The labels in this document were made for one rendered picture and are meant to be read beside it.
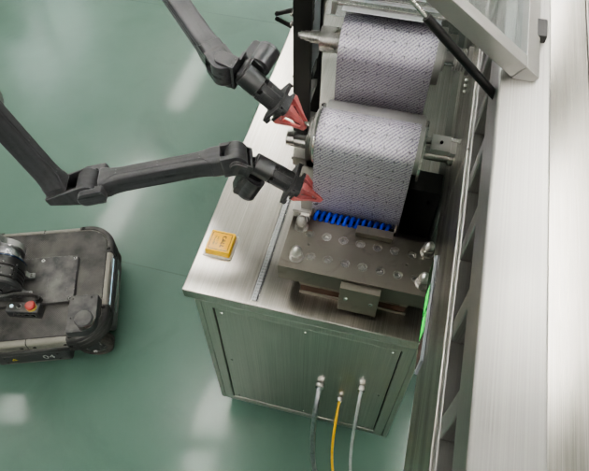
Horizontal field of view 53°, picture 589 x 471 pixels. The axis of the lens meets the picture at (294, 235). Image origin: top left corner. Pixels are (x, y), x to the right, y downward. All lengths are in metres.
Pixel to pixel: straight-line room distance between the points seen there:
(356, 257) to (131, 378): 1.32
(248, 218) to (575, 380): 1.05
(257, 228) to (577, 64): 0.91
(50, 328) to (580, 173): 1.92
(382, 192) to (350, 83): 0.30
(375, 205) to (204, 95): 2.10
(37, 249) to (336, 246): 1.51
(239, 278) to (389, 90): 0.64
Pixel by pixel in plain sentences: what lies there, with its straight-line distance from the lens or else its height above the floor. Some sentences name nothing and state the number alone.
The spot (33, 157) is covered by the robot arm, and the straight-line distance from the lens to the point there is 1.52.
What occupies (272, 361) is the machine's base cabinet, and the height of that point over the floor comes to 0.55.
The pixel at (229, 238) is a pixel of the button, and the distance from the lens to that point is 1.67.
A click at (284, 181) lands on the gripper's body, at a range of 1.50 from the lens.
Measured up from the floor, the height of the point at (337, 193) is 1.11.
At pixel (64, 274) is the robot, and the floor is 0.26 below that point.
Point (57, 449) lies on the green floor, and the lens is 2.53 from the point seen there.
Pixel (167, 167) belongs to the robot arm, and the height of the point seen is 1.19.
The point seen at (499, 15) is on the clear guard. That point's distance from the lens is 1.08.
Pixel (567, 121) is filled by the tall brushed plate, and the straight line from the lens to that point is 1.34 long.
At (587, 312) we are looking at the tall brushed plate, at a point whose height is 1.44.
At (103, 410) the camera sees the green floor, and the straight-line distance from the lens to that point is 2.52.
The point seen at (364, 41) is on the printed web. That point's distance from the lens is 1.51.
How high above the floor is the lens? 2.29
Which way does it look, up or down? 55 degrees down
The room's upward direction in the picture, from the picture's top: straight up
